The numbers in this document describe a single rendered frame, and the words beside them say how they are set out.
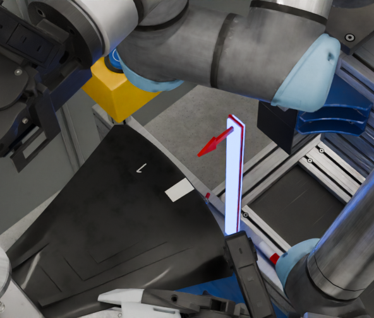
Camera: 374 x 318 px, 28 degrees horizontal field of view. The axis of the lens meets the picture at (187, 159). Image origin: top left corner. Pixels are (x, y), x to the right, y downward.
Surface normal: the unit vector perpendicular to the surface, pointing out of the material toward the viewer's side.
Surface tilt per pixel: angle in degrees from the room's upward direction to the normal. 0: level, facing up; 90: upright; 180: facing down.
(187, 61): 67
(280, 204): 0
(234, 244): 8
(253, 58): 38
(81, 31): 50
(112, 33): 79
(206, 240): 21
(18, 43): 92
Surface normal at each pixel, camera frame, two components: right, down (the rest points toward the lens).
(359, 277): -0.01, 0.79
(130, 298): -0.38, -0.44
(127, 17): 0.76, 0.36
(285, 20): -0.13, 0.09
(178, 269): 0.29, -0.43
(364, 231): -0.63, 0.49
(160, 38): 0.30, 0.81
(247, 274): -0.10, -0.39
